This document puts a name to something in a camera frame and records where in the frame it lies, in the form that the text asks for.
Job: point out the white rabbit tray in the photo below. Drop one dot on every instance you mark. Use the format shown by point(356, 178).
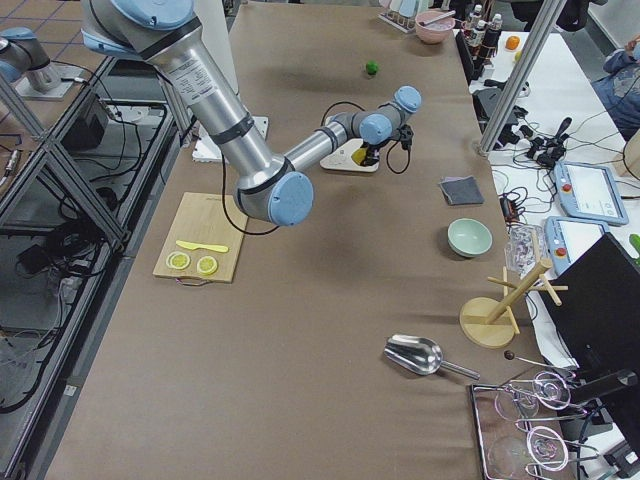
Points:
point(341, 159)

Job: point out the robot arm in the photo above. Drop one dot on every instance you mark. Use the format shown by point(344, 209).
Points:
point(271, 187)
point(26, 65)

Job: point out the black glass tray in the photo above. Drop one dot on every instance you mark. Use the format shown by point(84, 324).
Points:
point(512, 446)

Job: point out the lemon slice upper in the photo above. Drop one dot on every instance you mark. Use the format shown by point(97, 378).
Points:
point(207, 265)

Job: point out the teach pendant far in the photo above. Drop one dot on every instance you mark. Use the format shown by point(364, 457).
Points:
point(589, 192)

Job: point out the metal scoop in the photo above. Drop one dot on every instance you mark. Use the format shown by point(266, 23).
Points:
point(422, 356)

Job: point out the wooden mug tree stand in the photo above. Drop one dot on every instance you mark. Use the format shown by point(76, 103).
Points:
point(491, 323)

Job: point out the wooden cutting board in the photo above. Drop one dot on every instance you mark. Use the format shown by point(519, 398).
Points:
point(210, 219)

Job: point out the mint green bowl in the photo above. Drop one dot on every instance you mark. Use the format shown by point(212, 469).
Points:
point(469, 237)

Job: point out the black monitor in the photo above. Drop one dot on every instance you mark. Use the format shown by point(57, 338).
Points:
point(598, 320)

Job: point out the teach pendant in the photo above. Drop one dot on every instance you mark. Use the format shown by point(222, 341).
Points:
point(589, 192)
point(569, 238)

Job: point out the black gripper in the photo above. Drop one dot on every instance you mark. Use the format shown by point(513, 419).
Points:
point(372, 151)

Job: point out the yellow lemon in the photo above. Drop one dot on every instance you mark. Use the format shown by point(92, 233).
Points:
point(359, 156)

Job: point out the lemon slice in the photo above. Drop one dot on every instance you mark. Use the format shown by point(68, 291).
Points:
point(207, 265)
point(178, 260)

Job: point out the teach pendant near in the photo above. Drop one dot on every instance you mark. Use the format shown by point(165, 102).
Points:
point(569, 238)

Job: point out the pink bowl with ice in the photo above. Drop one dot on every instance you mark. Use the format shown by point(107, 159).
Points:
point(430, 31)

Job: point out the yellow plastic knife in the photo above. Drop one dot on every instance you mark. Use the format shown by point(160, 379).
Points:
point(192, 246)

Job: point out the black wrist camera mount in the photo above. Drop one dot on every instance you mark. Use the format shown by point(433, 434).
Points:
point(404, 135)

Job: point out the aluminium frame post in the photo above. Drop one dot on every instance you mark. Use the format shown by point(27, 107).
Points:
point(546, 18)

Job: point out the grey folded cloth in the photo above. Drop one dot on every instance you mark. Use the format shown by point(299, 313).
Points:
point(461, 191)

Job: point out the lemon slice lower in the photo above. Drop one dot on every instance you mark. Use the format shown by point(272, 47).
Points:
point(178, 260)

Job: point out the green lime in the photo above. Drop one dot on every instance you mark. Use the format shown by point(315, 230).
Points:
point(371, 68)

